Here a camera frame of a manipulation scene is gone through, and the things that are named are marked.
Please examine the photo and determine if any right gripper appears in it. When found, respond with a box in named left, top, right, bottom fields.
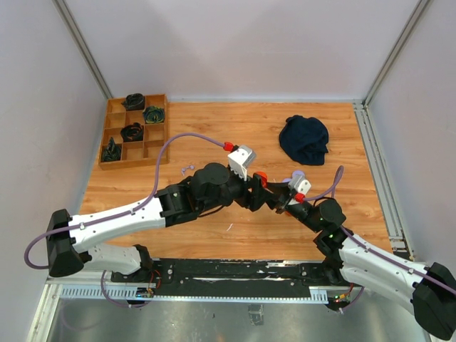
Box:
left=263, top=180, right=322, bottom=233

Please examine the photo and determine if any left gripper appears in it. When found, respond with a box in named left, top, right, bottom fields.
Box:
left=199, top=164, right=273, bottom=213

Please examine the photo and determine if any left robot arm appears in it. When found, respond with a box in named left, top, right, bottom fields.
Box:
left=46, top=162, right=276, bottom=282

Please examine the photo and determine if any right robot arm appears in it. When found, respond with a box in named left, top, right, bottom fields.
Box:
left=260, top=177, right=455, bottom=341

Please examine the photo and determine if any navy blue cloth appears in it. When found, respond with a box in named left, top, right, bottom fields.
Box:
left=279, top=115, right=329, bottom=166

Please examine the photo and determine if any wooden compartment tray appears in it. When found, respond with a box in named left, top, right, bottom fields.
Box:
left=98, top=93, right=169, bottom=170

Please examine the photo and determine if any green yellow rolled tie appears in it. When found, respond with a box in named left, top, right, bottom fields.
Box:
left=142, top=105, right=165, bottom=124

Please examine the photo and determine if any black orange rolled tie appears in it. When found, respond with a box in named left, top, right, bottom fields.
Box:
left=120, top=123, right=144, bottom=143

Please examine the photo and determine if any dark green folded tie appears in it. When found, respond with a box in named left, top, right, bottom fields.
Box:
left=100, top=137, right=122, bottom=162

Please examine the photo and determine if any black rolled tie top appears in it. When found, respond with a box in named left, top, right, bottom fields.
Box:
left=121, top=93, right=145, bottom=111

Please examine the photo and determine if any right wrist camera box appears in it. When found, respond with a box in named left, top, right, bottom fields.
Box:
left=288, top=175, right=311, bottom=205

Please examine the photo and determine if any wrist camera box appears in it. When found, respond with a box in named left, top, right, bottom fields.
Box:
left=288, top=175, right=311, bottom=205
left=227, top=145, right=257, bottom=181

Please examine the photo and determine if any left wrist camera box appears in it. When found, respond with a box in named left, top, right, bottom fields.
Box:
left=227, top=145, right=257, bottom=181

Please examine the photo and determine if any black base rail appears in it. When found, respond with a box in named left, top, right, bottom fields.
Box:
left=109, top=258, right=351, bottom=300

